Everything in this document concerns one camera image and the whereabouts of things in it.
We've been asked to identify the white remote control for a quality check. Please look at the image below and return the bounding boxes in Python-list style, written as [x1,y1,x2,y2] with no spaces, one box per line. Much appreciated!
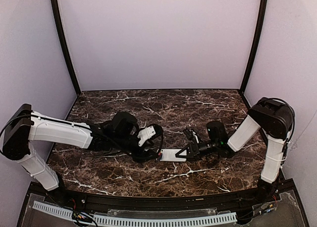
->
[158,149,186,162]

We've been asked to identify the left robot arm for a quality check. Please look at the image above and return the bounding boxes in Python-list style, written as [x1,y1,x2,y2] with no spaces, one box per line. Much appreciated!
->
[0,104,163,192]

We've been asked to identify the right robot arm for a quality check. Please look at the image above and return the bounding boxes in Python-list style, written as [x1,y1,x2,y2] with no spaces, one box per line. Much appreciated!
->
[175,97,295,203]

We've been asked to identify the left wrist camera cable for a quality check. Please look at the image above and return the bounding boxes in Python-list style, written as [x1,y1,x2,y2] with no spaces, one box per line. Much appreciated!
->
[133,122,165,158]

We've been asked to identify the white cable duct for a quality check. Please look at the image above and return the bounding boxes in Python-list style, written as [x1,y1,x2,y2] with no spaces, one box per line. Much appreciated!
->
[32,201,237,227]

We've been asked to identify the black front rail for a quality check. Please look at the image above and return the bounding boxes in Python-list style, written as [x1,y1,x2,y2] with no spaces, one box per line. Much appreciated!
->
[20,179,300,218]

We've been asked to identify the right black frame post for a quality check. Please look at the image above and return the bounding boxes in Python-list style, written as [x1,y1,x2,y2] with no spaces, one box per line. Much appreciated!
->
[239,0,267,95]

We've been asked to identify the black frame post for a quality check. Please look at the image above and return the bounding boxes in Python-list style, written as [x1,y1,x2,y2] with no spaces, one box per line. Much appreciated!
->
[50,0,81,96]
[239,0,267,95]

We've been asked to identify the left black frame post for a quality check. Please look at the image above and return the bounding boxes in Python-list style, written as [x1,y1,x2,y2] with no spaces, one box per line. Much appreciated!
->
[50,0,81,96]

